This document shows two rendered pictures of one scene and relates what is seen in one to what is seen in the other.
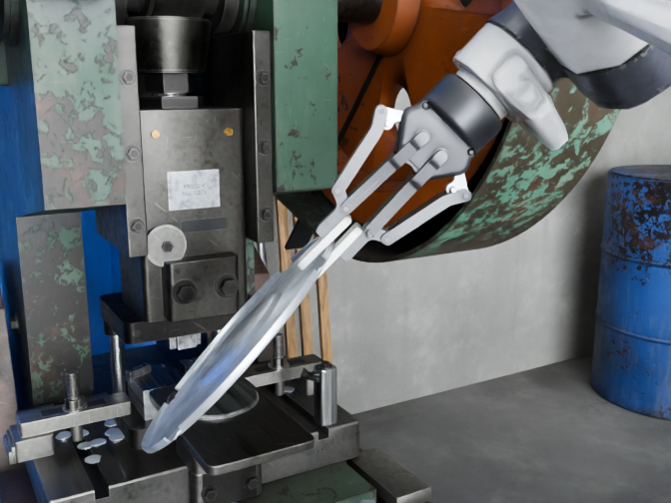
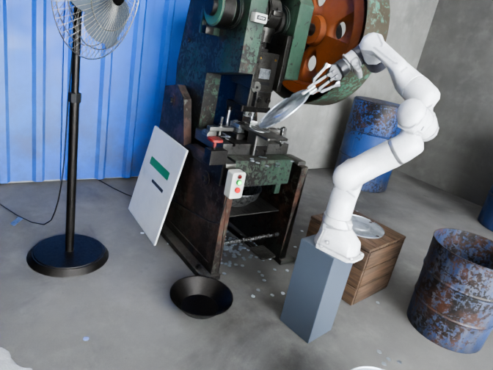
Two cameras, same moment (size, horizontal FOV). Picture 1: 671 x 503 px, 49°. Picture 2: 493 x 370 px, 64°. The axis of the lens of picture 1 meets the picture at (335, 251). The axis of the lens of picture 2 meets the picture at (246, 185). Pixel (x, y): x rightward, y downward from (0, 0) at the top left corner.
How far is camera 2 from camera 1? 1.22 m
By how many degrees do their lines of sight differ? 11
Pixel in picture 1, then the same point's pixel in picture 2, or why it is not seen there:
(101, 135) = (253, 56)
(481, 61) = (349, 58)
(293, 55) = (296, 43)
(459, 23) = (336, 42)
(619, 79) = (375, 67)
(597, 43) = (373, 59)
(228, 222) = (269, 84)
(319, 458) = (278, 151)
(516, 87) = (355, 64)
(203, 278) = (263, 97)
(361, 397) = not seen: hidden behind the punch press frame
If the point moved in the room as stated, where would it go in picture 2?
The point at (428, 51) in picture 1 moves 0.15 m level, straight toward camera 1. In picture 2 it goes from (325, 48) to (329, 48)
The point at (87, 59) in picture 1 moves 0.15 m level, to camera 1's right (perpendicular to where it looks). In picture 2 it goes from (255, 37) to (285, 43)
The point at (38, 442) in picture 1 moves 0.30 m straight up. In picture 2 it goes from (213, 132) to (223, 74)
